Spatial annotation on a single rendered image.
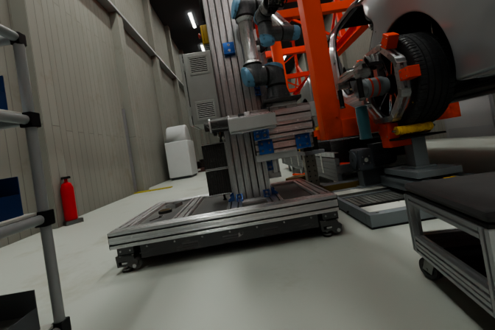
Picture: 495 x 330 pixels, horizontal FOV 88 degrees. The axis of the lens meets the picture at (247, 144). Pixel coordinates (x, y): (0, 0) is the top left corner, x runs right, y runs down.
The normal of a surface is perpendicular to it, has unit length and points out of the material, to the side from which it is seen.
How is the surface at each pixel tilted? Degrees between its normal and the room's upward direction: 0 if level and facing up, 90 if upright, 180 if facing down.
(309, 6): 90
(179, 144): 90
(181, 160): 90
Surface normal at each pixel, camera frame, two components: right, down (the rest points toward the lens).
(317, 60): 0.01, -0.02
